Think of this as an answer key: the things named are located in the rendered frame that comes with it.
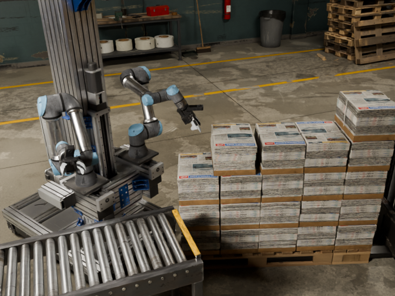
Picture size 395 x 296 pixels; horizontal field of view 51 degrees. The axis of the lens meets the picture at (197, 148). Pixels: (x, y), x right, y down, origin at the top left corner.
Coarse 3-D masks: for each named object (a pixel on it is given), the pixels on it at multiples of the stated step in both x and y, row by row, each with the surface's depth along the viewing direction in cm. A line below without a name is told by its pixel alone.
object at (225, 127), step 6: (216, 126) 298; (222, 126) 297; (228, 126) 297; (234, 126) 297; (240, 126) 297; (246, 126) 297; (216, 132) 290; (222, 132) 290; (210, 138) 307; (210, 144) 307
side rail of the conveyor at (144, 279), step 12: (180, 264) 210; (192, 264) 210; (132, 276) 204; (144, 276) 204; (156, 276) 204; (168, 276) 206; (180, 276) 209; (192, 276) 212; (84, 288) 197; (96, 288) 197; (108, 288) 197; (120, 288) 199; (132, 288) 202; (144, 288) 204; (156, 288) 207; (168, 288) 210
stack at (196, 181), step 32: (192, 160) 302; (256, 160) 300; (192, 192) 285; (224, 192) 286; (256, 192) 287; (288, 192) 288; (320, 192) 289; (192, 224) 298; (224, 224) 299; (192, 256) 311; (224, 256) 312; (256, 256) 313; (288, 256) 314; (320, 256) 315
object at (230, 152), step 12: (216, 144) 272; (228, 144) 272; (240, 144) 272; (252, 144) 272; (216, 156) 274; (228, 156) 274; (240, 156) 275; (252, 156) 275; (216, 168) 278; (228, 168) 278; (240, 168) 278; (252, 168) 278
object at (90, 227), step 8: (160, 208) 254; (168, 208) 254; (128, 216) 248; (136, 216) 247; (144, 216) 247; (168, 216) 253; (88, 224) 241; (96, 224) 241; (104, 224) 241; (112, 224) 242; (136, 224) 248; (56, 232) 236; (64, 232) 236; (72, 232) 235; (80, 232) 237; (16, 240) 230; (24, 240) 230; (32, 240) 230; (40, 240) 230; (56, 240) 234; (80, 240) 239; (104, 240) 245; (0, 248) 224; (8, 248) 225; (32, 248) 231; (56, 248) 236; (32, 256) 233
